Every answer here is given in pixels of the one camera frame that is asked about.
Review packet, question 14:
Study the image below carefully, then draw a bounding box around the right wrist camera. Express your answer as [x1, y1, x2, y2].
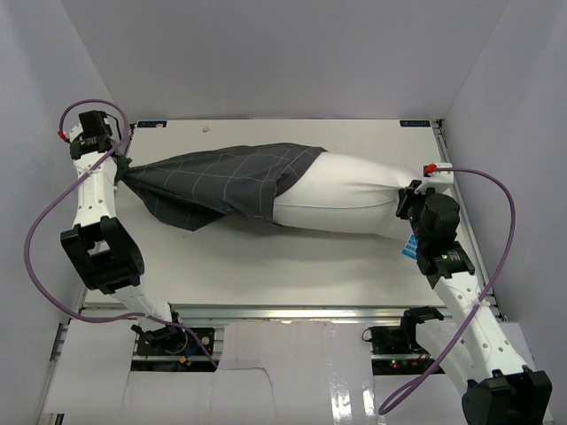
[416, 162, 454, 194]

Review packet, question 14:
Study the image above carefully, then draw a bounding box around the blue corner label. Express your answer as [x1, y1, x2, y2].
[400, 120, 431, 128]
[136, 120, 167, 128]

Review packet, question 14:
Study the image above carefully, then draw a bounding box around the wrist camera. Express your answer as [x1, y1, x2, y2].
[416, 162, 454, 194]
[58, 124, 83, 143]

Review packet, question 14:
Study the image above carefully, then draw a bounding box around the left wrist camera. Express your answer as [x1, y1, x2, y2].
[58, 124, 83, 143]

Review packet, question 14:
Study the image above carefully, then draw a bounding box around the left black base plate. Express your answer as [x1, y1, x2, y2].
[131, 328, 222, 372]

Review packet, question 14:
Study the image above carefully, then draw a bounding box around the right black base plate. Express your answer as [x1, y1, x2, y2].
[361, 326, 434, 375]

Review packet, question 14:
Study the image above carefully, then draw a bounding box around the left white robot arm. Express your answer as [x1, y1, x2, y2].
[60, 110, 188, 354]

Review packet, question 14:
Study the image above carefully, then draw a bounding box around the left blue corner label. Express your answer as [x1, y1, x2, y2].
[136, 120, 167, 128]

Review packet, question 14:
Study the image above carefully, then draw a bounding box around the dark grey checked pillowcase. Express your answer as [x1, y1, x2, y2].
[122, 143, 325, 231]

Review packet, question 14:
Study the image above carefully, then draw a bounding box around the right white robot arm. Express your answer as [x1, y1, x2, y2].
[396, 180, 552, 424]

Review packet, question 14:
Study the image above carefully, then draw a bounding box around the white pillow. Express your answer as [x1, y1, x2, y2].
[273, 152, 419, 240]

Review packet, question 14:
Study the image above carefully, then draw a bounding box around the blue white pillow tag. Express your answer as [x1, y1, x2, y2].
[402, 235, 417, 260]

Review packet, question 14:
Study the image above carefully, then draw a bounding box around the aluminium front rail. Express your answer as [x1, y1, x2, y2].
[77, 305, 500, 324]

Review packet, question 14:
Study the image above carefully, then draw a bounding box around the white paper sheet left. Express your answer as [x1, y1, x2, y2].
[44, 320, 136, 420]

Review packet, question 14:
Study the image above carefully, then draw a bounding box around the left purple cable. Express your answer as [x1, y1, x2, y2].
[24, 99, 221, 368]

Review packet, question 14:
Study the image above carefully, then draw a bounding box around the right blue corner label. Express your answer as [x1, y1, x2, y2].
[400, 120, 431, 128]

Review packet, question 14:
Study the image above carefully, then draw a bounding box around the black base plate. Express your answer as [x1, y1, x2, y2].
[131, 328, 222, 372]
[361, 326, 434, 375]

